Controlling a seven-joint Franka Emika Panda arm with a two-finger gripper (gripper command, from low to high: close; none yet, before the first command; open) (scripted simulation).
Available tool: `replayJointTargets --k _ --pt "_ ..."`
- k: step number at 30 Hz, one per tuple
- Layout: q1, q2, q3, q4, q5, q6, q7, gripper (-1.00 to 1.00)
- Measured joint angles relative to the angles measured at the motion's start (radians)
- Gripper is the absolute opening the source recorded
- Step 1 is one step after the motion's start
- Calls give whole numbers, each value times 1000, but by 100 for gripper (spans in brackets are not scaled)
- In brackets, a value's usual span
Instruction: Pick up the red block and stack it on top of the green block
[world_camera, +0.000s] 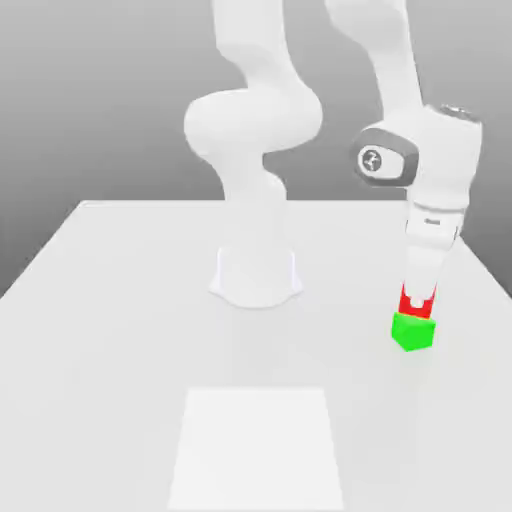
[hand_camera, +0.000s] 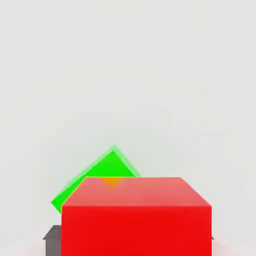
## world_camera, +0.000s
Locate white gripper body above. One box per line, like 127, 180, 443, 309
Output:
403, 240, 453, 288

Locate small green cube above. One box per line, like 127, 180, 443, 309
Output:
390, 311, 437, 354

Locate small red cube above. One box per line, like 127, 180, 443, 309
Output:
398, 281, 438, 322

